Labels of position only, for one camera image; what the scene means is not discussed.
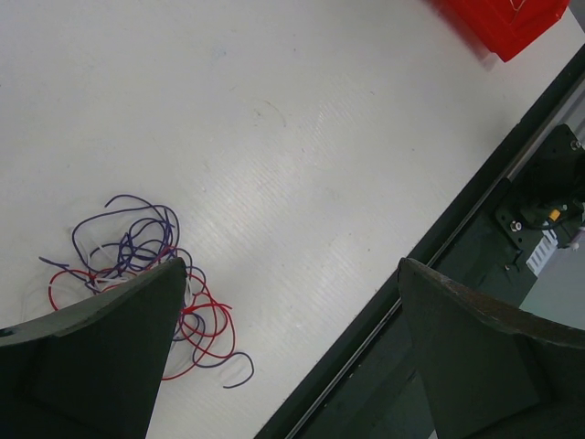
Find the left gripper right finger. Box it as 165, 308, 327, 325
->
398, 258, 584, 438

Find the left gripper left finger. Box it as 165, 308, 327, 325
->
1, 258, 186, 438

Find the right white cable duct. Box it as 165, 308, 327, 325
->
526, 230, 558, 277

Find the blue wire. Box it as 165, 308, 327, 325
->
38, 195, 255, 390

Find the red plastic compartment bin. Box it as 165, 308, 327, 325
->
428, 0, 569, 62

